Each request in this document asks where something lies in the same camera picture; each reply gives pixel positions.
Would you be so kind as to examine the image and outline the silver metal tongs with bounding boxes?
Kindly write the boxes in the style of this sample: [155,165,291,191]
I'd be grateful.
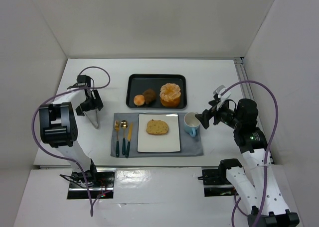
[84,109,100,129]

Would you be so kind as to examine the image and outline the seeded bread slice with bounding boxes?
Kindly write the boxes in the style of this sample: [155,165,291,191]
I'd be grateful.
[146,119,169,135]

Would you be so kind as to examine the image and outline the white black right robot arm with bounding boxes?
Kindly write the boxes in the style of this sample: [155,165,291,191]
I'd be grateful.
[196,99,300,227]

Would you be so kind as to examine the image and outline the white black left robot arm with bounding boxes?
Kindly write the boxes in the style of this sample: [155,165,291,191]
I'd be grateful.
[39,75,104,186]

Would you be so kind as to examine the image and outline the light blue mug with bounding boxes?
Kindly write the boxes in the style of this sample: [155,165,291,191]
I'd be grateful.
[183,113,200,137]

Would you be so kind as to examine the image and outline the orange round cake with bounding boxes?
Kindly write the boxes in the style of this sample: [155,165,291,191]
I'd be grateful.
[159,83,181,108]

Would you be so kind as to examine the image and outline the white square plate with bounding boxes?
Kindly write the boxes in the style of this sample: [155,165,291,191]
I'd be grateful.
[137,113,181,153]

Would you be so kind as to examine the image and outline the small round golden bun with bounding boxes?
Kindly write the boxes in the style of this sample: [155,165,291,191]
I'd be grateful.
[133,95,145,107]

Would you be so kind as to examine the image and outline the black rectangular baking tray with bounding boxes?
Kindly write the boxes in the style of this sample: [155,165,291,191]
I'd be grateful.
[126,74,187,110]

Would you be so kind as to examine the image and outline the grey cloth placemat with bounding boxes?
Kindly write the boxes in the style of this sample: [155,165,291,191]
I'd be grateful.
[114,113,203,158]

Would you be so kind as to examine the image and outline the brown chocolate croissant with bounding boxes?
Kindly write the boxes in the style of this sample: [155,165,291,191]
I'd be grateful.
[142,89,156,105]

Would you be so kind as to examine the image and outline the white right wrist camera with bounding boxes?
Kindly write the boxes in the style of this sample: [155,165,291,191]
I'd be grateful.
[213,85,231,111]

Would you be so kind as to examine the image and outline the gold fork green handle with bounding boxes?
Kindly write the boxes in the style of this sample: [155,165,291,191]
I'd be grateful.
[114,120,120,157]

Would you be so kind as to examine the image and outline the gold spoon green handle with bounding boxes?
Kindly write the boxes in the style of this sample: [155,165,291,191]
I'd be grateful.
[121,120,128,156]

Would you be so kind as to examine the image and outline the aluminium frame rail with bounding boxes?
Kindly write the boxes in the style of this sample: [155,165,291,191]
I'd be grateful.
[233,57,276,165]

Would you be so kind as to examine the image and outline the gold knife green handle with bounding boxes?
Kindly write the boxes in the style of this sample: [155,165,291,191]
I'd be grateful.
[125,123,133,158]

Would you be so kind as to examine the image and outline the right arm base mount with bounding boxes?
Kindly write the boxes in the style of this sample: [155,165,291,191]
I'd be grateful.
[197,168,235,197]

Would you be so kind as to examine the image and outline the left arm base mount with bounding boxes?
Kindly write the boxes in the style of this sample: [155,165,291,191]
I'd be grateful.
[60,170,115,200]

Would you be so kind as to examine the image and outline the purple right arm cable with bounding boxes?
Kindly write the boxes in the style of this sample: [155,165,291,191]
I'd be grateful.
[221,80,279,227]

